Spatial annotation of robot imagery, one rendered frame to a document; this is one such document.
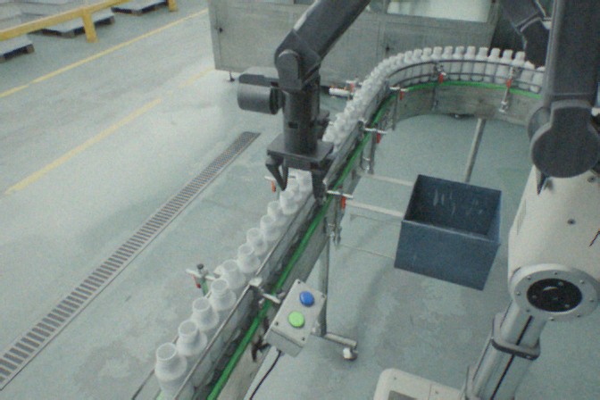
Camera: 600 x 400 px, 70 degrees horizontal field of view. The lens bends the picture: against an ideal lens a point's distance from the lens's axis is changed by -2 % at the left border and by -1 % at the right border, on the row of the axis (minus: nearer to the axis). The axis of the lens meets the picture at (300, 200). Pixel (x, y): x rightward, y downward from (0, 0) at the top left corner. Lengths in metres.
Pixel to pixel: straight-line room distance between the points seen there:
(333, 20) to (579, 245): 0.59
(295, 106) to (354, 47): 3.77
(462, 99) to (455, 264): 1.23
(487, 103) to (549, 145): 1.96
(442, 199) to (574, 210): 0.95
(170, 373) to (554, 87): 0.76
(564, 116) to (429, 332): 1.89
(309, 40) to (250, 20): 4.16
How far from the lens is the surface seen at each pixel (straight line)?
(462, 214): 1.79
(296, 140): 0.70
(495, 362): 1.28
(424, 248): 1.52
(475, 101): 2.57
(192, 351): 0.90
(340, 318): 2.37
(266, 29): 4.73
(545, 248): 0.93
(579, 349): 2.63
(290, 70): 0.64
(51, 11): 7.71
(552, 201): 0.87
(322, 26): 0.62
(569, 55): 0.61
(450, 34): 4.24
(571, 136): 0.62
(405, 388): 1.88
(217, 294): 0.94
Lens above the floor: 1.85
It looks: 36 degrees down
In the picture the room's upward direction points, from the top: straight up
